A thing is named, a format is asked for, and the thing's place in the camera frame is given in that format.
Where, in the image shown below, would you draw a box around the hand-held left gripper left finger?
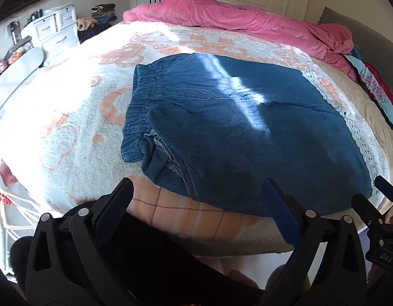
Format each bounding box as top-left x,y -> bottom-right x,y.
24,177 -> 135,306

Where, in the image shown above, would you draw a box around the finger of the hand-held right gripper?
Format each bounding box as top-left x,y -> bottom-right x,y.
351,194 -> 388,230
374,175 -> 393,202

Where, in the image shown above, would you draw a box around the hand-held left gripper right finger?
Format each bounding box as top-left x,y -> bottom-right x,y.
257,178 -> 369,306

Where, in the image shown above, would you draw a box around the blue denim pants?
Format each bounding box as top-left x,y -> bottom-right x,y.
120,54 -> 373,219

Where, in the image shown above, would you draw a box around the beige lace-trimmed sheet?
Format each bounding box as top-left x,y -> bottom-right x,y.
300,56 -> 393,195

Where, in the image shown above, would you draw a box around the pink fuzzy slipper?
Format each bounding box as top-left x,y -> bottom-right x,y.
226,269 -> 258,291
266,264 -> 290,294

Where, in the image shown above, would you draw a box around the person's black clothing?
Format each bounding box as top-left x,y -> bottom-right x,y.
10,212 -> 264,306

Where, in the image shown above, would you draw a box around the white and orange printed blanket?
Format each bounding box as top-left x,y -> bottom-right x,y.
0,22 -> 391,257

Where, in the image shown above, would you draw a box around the floral bedding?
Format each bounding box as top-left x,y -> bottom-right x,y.
343,45 -> 393,130

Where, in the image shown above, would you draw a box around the grey headboard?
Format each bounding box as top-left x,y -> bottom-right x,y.
317,6 -> 393,128

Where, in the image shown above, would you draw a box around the dark blue garment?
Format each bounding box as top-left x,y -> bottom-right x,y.
77,22 -> 120,44

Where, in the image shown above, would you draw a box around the bowl with orange contents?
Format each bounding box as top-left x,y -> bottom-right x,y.
8,43 -> 32,65

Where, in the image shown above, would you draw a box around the white drawer cabinet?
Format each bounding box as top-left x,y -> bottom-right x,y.
21,5 -> 80,67

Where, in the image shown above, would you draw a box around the tan fuzzy garment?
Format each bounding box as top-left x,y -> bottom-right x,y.
76,17 -> 98,31

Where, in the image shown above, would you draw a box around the pile of folded clothes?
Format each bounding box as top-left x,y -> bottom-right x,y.
90,3 -> 117,26

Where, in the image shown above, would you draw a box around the pink duvet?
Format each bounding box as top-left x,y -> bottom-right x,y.
123,0 -> 359,82

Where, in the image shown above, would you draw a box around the white wire stool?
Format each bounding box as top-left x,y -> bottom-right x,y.
0,159 -> 57,278

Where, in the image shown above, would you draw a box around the red bead string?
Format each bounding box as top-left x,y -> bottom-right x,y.
0,188 -> 16,207

